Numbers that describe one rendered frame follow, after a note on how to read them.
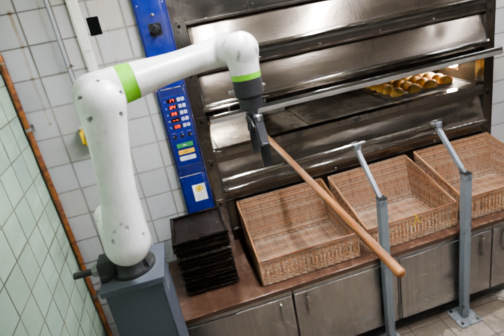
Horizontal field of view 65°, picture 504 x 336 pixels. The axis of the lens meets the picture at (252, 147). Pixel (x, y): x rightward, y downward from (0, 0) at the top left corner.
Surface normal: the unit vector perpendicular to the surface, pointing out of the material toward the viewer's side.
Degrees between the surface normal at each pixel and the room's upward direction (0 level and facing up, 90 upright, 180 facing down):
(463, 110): 70
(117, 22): 90
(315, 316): 90
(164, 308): 90
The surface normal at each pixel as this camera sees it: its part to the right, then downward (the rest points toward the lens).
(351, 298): 0.24, 0.31
